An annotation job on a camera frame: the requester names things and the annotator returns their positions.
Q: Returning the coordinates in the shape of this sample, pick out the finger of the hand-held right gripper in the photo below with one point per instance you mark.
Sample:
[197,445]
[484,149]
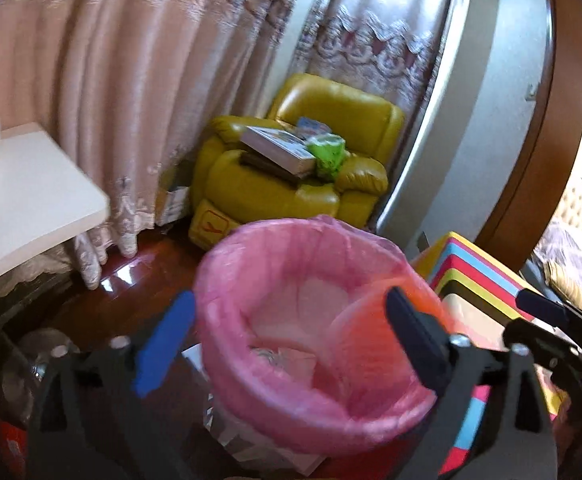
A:
[541,304]
[531,337]

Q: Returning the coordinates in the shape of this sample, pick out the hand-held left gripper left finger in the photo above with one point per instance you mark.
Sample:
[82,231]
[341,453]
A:
[165,345]

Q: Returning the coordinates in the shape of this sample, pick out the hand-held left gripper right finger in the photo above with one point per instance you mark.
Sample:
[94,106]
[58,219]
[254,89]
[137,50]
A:
[413,342]

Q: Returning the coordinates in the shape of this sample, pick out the orange translucent plastic wrapper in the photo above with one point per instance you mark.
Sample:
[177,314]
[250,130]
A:
[371,320]

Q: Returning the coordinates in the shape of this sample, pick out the bin with pink liner bag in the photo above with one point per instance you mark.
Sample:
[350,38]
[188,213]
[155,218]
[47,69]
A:
[281,275]

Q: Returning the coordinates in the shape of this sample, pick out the gold striped pillow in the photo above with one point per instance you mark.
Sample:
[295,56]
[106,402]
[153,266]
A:
[578,285]

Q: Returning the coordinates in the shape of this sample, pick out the colourful striped table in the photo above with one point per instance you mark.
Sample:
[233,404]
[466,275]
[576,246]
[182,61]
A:
[476,270]

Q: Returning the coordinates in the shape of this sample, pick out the clear plastic bag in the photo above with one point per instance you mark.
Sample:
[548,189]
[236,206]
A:
[31,375]

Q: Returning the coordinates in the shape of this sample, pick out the cardboard box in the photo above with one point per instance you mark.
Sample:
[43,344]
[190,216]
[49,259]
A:
[173,200]

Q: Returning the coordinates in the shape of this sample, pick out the yellow leather armchair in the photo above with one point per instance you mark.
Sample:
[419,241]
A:
[251,192]

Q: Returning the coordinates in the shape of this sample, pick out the white side table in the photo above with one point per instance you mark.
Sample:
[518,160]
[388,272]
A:
[36,195]

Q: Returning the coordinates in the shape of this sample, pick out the dark book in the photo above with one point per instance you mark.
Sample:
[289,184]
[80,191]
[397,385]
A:
[266,166]

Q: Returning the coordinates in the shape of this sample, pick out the green tissue packet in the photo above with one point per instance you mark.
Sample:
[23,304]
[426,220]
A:
[327,155]

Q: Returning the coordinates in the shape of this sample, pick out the thick white book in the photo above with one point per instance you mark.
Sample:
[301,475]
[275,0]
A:
[276,146]

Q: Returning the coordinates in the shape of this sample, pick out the blue and white booklet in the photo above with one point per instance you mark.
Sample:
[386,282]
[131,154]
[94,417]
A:
[312,126]

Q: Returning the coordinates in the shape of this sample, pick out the pink embroidered curtain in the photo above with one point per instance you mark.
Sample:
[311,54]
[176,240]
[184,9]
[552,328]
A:
[121,85]

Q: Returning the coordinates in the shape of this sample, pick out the sheer lace curtain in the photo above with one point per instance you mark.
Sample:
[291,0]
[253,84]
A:
[376,45]

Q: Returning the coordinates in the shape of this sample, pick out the brown wooden door frame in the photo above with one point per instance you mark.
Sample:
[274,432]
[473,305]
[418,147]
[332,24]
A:
[546,135]

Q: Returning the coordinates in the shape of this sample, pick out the white wall switch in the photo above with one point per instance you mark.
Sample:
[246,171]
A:
[533,92]

